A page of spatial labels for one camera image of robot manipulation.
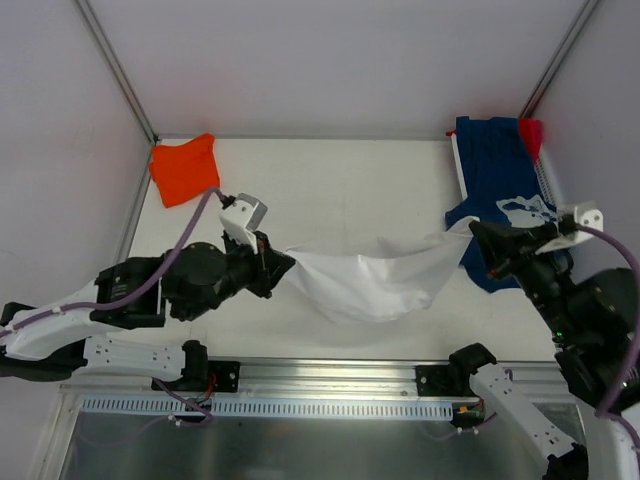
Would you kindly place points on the white perforated basket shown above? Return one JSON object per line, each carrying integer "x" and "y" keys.
{"x": 543, "y": 168}

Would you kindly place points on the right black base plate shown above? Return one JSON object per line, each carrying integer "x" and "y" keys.
{"x": 441, "y": 380}

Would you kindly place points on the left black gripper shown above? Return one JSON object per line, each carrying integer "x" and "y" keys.
{"x": 263, "y": 265}

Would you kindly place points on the white slotted cable duct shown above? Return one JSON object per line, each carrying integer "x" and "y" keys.
{"x": 274, "y": 408}

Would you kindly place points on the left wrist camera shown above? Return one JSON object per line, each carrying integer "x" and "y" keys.
{"x": 241, "y": 219}

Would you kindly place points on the aluminium mounting rail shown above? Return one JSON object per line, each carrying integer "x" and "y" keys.
{"x": 332, "y": 379}

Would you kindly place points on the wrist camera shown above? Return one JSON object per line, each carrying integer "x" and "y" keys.
{"x": 569, "y": 218}
{"x": 241, "y": 219}

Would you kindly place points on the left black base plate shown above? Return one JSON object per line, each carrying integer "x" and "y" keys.
{"x": 217, "y": 376}

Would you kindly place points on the folded orange t shirt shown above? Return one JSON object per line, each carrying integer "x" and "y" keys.
{"x": 183, "y": 172}

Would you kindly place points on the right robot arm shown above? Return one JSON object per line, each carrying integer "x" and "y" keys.
{"x": 594, "y": 326}

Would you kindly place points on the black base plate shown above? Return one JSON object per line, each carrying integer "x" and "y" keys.
{"x": 217, "y": 376}
{"x": 441, "y": 380}

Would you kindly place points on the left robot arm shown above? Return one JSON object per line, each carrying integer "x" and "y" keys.
{"x": 51, "y": 343}

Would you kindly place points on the white t shirt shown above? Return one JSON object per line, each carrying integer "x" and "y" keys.
{"x": 384, "y": 280}

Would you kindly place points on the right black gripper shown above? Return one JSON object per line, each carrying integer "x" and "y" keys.
{"x": 513, "y": 255}

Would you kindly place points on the red t shirt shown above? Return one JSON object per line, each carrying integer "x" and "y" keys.
{"x": 532, "y": 134}

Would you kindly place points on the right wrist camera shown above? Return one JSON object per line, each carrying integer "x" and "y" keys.
{"x": 569, "y": 218}

